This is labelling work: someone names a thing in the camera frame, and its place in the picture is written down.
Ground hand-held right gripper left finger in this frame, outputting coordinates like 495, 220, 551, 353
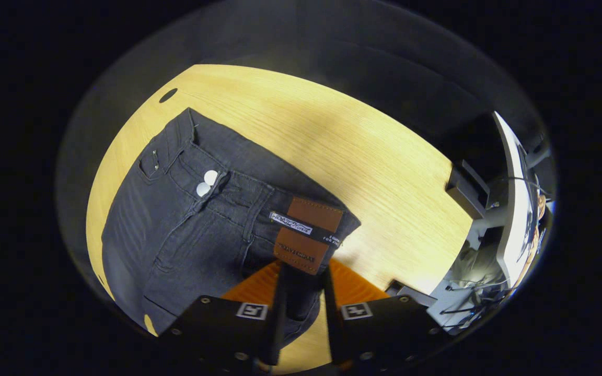
157, 260, 289, 374

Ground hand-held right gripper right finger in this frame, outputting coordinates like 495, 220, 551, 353
323, 258, 456, 372

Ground dark denim jeans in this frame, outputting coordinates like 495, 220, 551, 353
101, 107, 362, 338

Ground grey table bracket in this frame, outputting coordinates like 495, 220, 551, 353
445, 161, 491, 221
385, 280, 438, 310

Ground black cable bundle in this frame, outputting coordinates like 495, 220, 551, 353
443, 278, 513, 322

